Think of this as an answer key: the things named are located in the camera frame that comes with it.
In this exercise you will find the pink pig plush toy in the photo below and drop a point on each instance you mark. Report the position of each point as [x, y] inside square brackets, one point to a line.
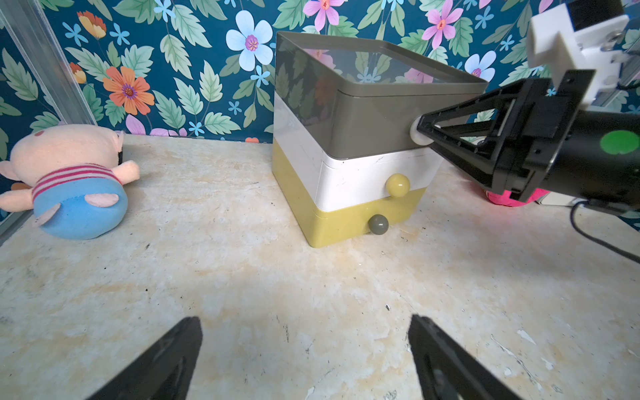
[73, 180]

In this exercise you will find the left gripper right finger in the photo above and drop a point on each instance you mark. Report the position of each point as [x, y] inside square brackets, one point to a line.
[446, 370]

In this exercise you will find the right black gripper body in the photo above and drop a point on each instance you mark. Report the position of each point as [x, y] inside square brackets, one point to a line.
[544, 125]

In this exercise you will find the three-tier colored drawer cabinet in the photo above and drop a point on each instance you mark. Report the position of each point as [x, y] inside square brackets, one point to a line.
[337, 199]

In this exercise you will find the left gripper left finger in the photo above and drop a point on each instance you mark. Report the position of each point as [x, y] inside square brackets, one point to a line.
[164, 371]

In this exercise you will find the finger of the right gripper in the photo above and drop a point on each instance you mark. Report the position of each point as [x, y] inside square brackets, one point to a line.
[453, 122]
[487, 152]

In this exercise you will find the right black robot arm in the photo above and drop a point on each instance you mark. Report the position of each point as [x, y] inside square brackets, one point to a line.
[599, 161]

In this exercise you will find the white blue drawer cabinet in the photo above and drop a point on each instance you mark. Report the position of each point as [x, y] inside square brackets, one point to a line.
[558, 200]

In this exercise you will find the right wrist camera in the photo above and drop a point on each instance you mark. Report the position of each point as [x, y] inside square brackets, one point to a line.
[580, 35]

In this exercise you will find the grey top drawer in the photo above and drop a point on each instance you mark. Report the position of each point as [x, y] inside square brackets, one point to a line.
[358, 97]

